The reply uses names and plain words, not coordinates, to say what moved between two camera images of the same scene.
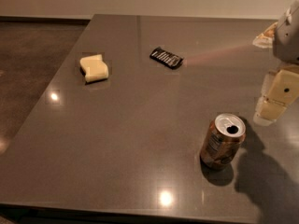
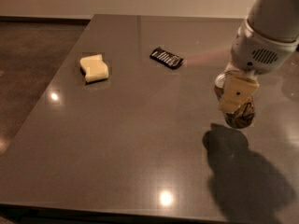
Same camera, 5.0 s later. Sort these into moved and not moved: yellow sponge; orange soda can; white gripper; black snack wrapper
Moved: white gripper; orange soda can
Not moved: yellow sponge; black snack wrapper
